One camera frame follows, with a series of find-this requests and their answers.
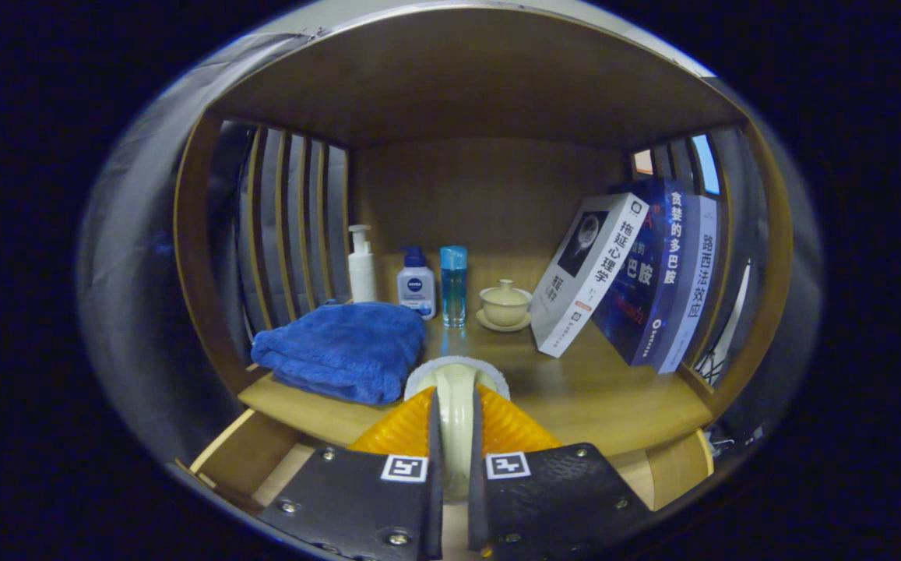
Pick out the white lotion bottle blue cap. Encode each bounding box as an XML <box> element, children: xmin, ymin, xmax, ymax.
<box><xmin>396</xmin><ymin>245</ymin><xmax>437</xmax><ymax>321</ymax></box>

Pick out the dark blue book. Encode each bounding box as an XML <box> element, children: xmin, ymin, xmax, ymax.
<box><xmin>592</xmin><ymin>179</ymin><xmax>692</xmax><ymax>367</ymax></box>

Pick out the white book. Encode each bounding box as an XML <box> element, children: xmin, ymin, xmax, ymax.
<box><xmin>530</xmin><ymin>192</ymin><xmax>650</xmax><ymax>359</ymax></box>

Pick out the blue folded towel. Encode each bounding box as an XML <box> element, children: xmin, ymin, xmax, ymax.
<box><xmin>251</xmin><ymin>302</ymin><xmax>428</xmax><ymax>406</ymax></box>

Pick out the cream brush with white base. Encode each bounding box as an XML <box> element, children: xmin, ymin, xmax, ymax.
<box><xmin>403</xmin><ymin>355</ymin><xmax>512</xmax><ymax>503</ymax></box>

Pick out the wooden drawer with black knob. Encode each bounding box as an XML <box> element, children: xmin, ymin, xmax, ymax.
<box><xmin>176</xmin><ymin>405</ymin><xmax>716</xmax><ymax>561</ymax></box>

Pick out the wooden countertop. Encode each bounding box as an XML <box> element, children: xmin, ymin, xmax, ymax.
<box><xmin>238</xmin><ymin>249</ymin><xmax>714</xmax><ymax>457</ymax></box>

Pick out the white pump bottle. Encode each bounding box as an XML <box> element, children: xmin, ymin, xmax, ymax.
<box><xmin>347</xmin><ymin>224</ymin><xmax>378</xmax><ymax>305</ymax></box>

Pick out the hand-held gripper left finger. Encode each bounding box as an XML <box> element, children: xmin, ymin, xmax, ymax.
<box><xmin>258</xmin><ymin>386</ymin><xmax>445</xmax><ymax>561</ymax></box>

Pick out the light blue book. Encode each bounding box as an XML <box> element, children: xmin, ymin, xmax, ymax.
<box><xmin>656</xmin><ymin>195</ymin><xmax>720</xmax><ymax>375</ymax></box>

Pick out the clear blue bottle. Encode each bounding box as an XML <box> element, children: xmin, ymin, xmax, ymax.
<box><xmin>439</xmin><ymin>245</ymin><xmax>469</xmax><ymax>329</ymax></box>

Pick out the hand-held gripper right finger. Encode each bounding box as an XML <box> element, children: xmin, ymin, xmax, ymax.
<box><xmin>467</xmin><ymin>383</ymin><xmax>657</xmax><ymax>560</ymax></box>

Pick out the wooden cabinet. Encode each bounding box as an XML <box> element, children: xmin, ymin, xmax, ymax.
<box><xmin>172</xmin><ymin>4</ymin><xmax>795</xmax><ymax>468</ymax></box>

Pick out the cream lidded teacup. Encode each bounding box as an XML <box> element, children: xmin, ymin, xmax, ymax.
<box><xmin>475</xmin><ymin>279</ymin><xmax>533</xmax><ymax>333</ymax></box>

